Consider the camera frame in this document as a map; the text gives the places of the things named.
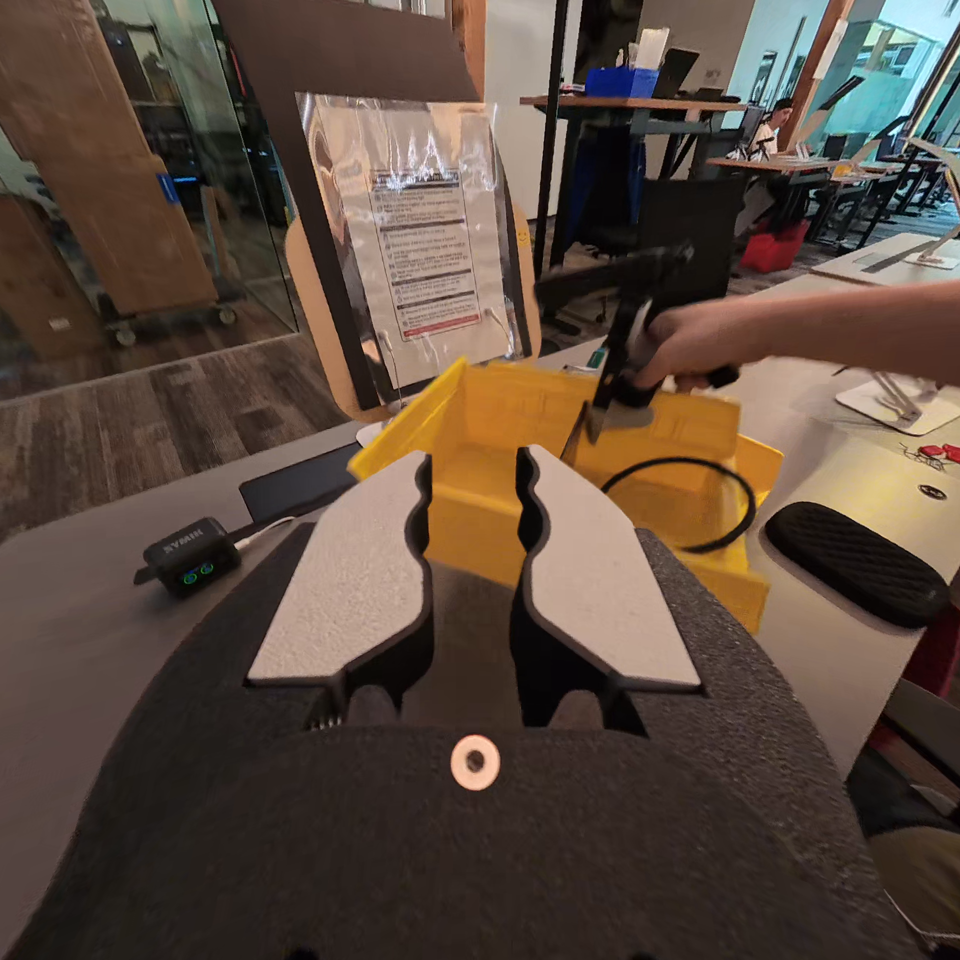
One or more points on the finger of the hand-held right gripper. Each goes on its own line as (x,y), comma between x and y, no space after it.
(622,420)

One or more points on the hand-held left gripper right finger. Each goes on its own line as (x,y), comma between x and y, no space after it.
(600,577)

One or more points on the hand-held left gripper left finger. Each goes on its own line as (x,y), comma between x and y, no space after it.
(345,577)

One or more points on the yellow plastic bin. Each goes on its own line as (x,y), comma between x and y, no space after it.
(480,420)

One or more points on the person's right forearm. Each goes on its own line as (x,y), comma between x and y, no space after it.
(855,330)

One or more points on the person's right hand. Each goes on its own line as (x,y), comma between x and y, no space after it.
(697,341)

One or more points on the black bin divider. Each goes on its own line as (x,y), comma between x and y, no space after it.
(576,439)

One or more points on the white stand base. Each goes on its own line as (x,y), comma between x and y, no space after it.
(371,433)

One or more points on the black charging case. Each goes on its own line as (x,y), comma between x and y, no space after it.
(187,547)

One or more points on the black office chair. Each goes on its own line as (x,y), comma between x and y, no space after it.
(690,217)

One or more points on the red bag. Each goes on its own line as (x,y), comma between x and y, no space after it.
(772,251)

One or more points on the document sheet in plastic sleeve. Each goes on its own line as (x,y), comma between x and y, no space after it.
(420,247)

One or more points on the black wrist rest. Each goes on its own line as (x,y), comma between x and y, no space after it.
(855,562)

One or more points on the wooden standing desk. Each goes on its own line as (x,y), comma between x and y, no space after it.
(637,103)

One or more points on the white laptop stand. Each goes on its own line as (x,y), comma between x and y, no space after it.
(900,416)
(937,261)

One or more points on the blue plastic bin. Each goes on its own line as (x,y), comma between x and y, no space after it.
(619,84)

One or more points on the black laptop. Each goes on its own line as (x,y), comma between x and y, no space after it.
(675,71)

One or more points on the small red item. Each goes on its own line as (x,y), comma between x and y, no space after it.
(937,451)

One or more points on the small black disc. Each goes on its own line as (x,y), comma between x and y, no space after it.
(932,492)

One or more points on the black board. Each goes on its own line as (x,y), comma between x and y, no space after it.
(315,60)

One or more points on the black metal frame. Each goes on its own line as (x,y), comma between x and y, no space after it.
(559,112)

